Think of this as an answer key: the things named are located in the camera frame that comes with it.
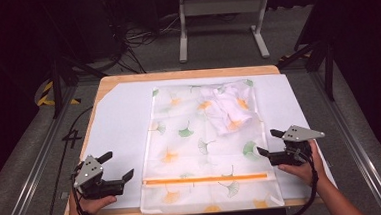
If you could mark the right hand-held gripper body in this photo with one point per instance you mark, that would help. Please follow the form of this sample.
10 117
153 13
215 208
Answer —
297 134

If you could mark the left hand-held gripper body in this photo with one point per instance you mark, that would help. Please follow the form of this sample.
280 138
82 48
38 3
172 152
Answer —
88 172

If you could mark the translucent leaf-print zip bag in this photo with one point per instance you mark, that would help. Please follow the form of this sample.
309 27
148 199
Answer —
188 161

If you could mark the person's right hand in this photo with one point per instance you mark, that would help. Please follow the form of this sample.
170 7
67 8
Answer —
307 173

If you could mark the person's left hand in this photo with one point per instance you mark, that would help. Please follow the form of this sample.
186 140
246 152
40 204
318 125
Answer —
79 212

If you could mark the white table mat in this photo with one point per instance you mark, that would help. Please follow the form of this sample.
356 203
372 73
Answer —
122 125

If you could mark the black tape mark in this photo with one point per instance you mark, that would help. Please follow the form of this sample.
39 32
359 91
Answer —
72 138

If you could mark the white folded garment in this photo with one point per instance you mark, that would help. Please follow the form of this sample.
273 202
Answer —
227 110

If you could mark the black metal stand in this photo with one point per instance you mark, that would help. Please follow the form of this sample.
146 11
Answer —
56 82
327 62

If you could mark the yellow black hazard tape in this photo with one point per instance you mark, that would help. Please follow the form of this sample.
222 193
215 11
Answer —
46 96

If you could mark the wooden table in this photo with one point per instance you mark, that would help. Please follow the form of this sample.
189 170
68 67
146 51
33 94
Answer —
189 74

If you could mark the aluminium floor rail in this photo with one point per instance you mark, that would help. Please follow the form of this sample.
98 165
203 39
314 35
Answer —
35 170
354 144

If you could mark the grey metal table frame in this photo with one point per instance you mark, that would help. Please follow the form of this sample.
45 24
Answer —
220 6

